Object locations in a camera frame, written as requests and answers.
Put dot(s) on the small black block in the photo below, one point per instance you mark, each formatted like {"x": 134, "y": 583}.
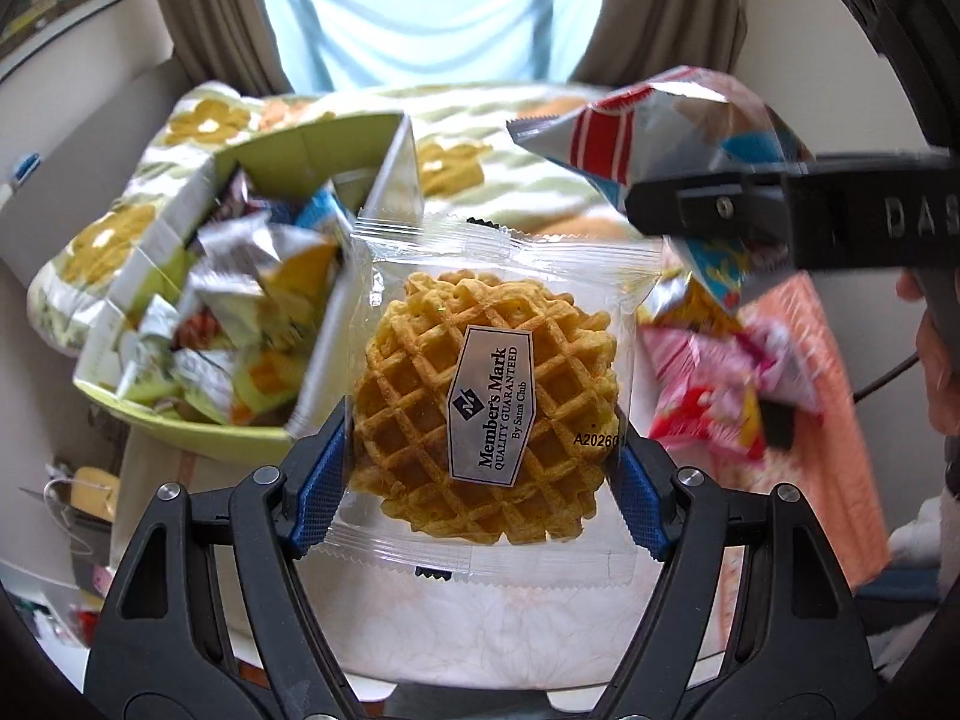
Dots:
{"x": 778, "y": 424}

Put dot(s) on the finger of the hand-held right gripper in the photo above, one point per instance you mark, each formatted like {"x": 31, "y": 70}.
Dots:
{"x": 705, "y": 206}

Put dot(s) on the person's right hand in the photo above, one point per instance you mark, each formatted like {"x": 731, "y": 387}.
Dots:
{"x": 941, "y": 375}

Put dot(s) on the silver blue print snack packet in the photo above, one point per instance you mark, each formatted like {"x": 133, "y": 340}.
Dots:
{"x": 229, "y": 247}

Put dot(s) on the brown yellow bag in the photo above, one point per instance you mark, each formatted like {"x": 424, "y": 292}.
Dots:
{"x": 96, "y": 493}

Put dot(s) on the green cardboard box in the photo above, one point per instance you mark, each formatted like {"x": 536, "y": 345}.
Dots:
{"x": 375, "y": 255}

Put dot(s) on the red striped silver snack packet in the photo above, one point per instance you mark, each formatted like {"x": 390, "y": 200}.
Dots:
{"x": 645, "y": 127}

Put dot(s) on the blue white snack packet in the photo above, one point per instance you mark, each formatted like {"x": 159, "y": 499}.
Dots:
{"x": 324, "y": 216}

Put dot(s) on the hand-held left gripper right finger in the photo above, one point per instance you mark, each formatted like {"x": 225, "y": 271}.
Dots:
{"x": 637, "y": 499}

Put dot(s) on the pink red snack packet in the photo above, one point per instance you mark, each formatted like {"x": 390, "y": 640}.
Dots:
{"x": 712, "y": 390}

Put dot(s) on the orange cream snack packet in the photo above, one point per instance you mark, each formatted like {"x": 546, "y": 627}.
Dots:
{"x": 266, "y": 379}

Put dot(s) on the clear waffle packet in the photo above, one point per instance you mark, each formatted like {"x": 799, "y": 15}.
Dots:
{"x": 480, "y": 405}

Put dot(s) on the silver yellow snack packet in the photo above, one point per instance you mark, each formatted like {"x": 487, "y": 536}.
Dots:
{"x": 304, "y": 277}

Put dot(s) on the floral striped blanket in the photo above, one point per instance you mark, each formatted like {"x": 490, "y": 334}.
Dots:
{"x": 495, "y": 157}

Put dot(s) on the plain silver snack packet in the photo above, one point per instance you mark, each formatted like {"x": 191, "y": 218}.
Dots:
{"x": 221, "y": 300}

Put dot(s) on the silver green snack packet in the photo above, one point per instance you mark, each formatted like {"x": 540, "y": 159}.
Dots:
{"x": 154, "y": 367}

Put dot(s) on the light blue cloth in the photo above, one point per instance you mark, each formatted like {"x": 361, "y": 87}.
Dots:
{"x": 435, "y": 7}

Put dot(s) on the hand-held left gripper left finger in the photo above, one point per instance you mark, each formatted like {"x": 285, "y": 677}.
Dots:
{"x": 319, "y": 495}

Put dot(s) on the dark brown snack packet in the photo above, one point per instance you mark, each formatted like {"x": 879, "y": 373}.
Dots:
{"x": 236, "y": 193}

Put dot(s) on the pile of light clothes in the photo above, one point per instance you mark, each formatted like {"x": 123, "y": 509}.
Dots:
{"x": 926, "y": 540}

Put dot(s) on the small blue item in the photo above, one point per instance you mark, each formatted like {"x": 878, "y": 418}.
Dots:
{"x": 28, "y": 169}

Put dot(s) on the brown curtain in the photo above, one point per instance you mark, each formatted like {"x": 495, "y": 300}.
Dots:
{"x": 217, "y": 7}
{"x": 660, "y": 7}

